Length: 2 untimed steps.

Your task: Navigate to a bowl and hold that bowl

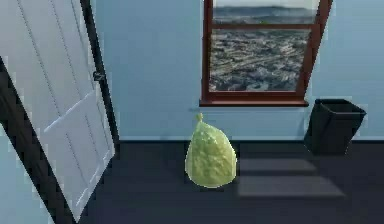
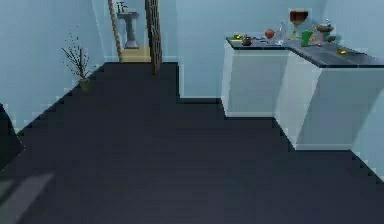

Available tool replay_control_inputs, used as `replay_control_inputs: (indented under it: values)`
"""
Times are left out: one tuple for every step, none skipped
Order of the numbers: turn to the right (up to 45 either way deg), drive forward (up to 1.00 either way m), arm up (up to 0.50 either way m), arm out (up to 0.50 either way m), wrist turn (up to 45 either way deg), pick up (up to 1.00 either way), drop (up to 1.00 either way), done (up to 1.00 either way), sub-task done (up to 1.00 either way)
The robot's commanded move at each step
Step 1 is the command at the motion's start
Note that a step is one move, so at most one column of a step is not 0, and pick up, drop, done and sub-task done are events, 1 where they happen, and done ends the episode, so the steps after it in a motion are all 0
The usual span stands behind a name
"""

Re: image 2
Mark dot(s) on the dark furniture corner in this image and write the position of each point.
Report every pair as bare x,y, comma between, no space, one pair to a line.
8,140

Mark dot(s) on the clear glass bottle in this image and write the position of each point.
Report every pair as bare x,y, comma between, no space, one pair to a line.
282,31

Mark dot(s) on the yellow green small dish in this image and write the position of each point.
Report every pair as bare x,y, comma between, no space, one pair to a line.
237,37

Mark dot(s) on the green cup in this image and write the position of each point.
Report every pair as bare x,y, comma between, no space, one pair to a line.
306,37

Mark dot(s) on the white kitchen counter cabinet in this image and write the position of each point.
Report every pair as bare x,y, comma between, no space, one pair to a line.
260,83

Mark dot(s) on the grey pedestal sink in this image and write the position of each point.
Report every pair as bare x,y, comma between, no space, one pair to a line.
130,28

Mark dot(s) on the red framed wall picture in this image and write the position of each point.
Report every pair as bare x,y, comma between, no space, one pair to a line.
298,16

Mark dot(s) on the brown bowl on stand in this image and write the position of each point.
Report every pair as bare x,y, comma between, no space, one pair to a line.
324,30

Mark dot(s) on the bare twig house plant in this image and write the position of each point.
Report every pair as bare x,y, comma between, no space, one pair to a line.
78,63

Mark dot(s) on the red apple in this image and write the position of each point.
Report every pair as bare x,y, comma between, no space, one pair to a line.
269,33

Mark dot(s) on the brown small pot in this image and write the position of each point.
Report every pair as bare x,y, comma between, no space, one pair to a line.
247,41

